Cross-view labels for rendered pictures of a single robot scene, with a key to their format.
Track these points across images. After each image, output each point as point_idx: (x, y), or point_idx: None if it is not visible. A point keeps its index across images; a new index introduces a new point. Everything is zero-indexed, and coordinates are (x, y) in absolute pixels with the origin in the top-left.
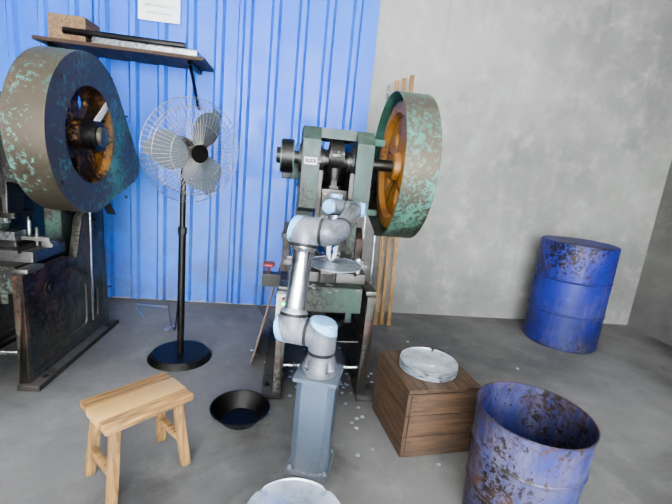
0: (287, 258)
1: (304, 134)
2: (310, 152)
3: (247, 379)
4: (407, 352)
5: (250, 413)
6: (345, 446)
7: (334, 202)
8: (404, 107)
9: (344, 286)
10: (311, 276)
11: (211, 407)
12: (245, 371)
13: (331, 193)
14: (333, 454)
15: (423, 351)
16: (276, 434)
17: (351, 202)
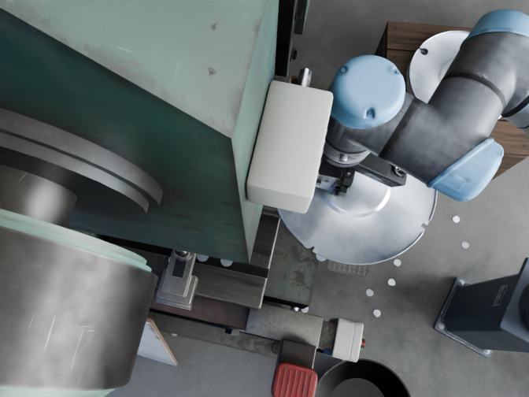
0: (185, 295)
1: (179, 100)
2: (257, 117)
3: (236, 380)
4: (427, 100)
5: (347, 388)
6: (445, 256)
7: (500, 146)
8: None
9: None
10: (275, 239)
11: None
12: (205, 380)
13: (364, 105)
14: (467, 280)
15: (425, 68)
16: (405, 354)
17: (512, 71)
